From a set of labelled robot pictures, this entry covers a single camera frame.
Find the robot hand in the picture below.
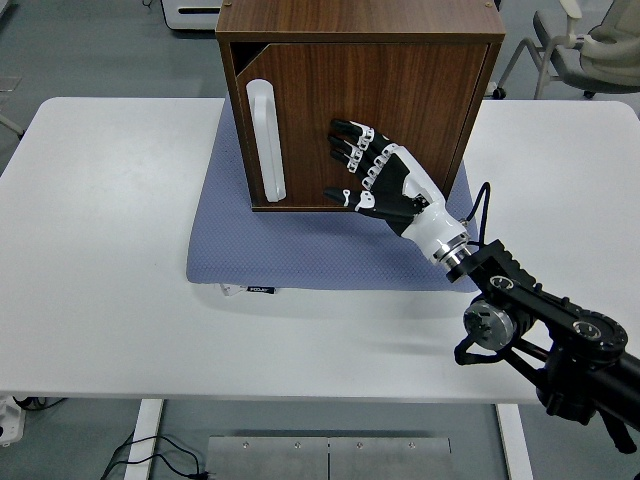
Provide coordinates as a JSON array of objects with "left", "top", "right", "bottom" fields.
[{"left": 322, "top": 117, "right": 472, "bottom": 262}]

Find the black floor cable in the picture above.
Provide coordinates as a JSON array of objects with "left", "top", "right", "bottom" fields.
[{"left": 99, "top": 433, "right": 212, "bottom": 480}]

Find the grey office chair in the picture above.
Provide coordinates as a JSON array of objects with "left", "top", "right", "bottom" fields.
[{"left": 491, "top": 0, "right": 640, "bottom": 101}]

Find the brown wooden cabinet body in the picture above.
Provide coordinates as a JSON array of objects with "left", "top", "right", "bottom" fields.
[{"left": 215, "top": 0, "right": 504, "bottom": 214}]

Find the white cabinet door handle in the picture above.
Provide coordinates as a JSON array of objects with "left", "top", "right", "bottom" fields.
[{"left": 244, "top": 78, "right": 288, "bottom": 204}]

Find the white table leg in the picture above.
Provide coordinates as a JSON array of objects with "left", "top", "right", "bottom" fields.
[
  {"left": 495, "top": 402, "right": 535, "bottom": 480},
  {"left": 123, "top": 399, "right": 166, "bottom": 480}
]

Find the blue-grey textured mat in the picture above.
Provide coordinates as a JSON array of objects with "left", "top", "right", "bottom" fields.
[{"left": 185, "top": 99, "right": 482, "bottom": 294}]

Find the grey metal plate with screws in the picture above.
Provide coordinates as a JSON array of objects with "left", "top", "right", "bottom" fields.
[{"left": 205, "top": 436, "right": 452, "bottom": 480}]

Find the white appliance with slot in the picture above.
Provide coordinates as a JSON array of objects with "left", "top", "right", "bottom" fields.
[{"left": 160, "top": 0, "right": 225, "bottom": 33}]

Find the brown wooden cabinet door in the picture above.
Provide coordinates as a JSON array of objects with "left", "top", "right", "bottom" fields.
[{"left": 235, "top": 42, "right": 492, "bottom": 209}]

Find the grey furniture leg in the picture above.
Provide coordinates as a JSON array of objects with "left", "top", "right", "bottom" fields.
[{"left": 0, "top": 106, "right": 26, "bottom": 140}]

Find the white power strip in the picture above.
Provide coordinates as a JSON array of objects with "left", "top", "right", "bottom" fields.
[{"left": 0, "top": 394, "right": 26, "bottom": 448}]

